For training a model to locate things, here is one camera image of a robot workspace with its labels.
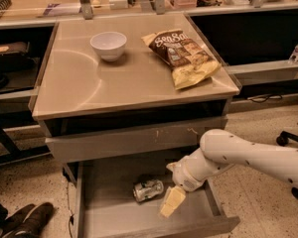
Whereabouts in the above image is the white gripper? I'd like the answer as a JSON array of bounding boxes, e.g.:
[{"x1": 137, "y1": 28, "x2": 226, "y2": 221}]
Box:
[{"x1": 159, "y1": 156, "x2": 208, "y2": 218}]

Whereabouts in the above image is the silver green 7up can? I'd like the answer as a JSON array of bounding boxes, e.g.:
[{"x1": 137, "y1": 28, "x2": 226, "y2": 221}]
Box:
[{"x1": 133, "y1": 179, "x2": 164, "y2": 202}]

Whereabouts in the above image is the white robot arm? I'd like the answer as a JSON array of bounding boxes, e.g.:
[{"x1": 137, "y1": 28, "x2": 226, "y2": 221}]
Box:
[{"x1": 160, "y1": 129, "x2": 298, "y2": 218}]

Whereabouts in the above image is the closed top drawer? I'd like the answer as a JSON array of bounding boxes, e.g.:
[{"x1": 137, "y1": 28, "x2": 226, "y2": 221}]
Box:
[{"x1": 46, "y1": 116, "x2": 227, "y2": 163}]

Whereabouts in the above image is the open middle drawer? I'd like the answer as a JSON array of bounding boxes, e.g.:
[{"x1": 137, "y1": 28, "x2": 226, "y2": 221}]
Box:
[{"x1": 74, "y1": 150, "x2": 239, "y2": 238}]

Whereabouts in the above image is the grey drawer cabinet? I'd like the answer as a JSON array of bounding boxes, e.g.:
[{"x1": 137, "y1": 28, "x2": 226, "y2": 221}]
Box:
[{"x1": 28, "y1": 12, "x2": 243, "y2": 238}]

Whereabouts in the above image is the black office chair base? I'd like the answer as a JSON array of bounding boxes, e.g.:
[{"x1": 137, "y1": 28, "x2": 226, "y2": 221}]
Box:
[{"x1": 276, "y1": 131, "x2": 298, "y2": 199}]

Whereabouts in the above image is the brown yellow chip bag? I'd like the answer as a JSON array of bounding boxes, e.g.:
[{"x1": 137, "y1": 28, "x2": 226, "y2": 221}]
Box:
[{"x1": 142, "y1": 29, "x2": 221, "y2": 89}]

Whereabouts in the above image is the dark brown right shoe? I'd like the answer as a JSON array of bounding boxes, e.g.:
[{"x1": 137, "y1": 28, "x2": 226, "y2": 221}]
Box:
[{"x1": 6, "y1": 202, "x2": 54, "y2": 238}]

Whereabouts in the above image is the dark brown shoe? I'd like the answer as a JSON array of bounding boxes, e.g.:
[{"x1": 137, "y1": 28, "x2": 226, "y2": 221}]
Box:
[
  {"x1": 1, "y1": 204, "x2": 35, "y2": 236},
  {"x1": 6, "y1": 202, "x2": 54, "y2": 238}
]

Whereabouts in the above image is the white ceramic bowl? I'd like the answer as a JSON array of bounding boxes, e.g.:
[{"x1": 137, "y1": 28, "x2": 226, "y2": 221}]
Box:
[{"x1": 89, "y1": 32, "x2": 127, "y2": 61}]

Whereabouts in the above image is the black metal stand leg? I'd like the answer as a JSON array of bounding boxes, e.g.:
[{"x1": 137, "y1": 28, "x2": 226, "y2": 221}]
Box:
[{"x1": 0, "y1": 111, "x2": 49, "y2": 166}]

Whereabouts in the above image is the dark brown left shoe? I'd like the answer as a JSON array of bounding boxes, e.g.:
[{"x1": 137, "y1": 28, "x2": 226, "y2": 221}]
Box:
[{"x1": 1, "y1": 204, "x2": 35, "y2": 236}]

